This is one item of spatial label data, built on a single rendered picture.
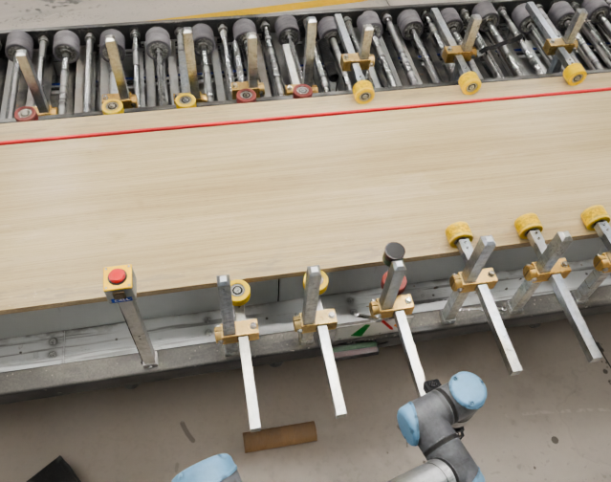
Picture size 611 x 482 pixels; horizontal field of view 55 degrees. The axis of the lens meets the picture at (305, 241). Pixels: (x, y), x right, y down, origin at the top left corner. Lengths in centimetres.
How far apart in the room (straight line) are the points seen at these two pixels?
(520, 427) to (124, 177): 194
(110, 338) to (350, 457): 111
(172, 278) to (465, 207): 104
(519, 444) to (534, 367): 38
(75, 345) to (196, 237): 56
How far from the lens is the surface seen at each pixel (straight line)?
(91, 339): 217
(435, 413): 144
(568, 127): 261
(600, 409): 302
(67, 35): 292
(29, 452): 277
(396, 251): 172
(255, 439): 252
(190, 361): 198
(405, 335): 187
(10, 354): 224
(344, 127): 232
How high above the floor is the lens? 250
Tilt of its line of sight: 55 degrees down
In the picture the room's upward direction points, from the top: 5 degrees clockwise
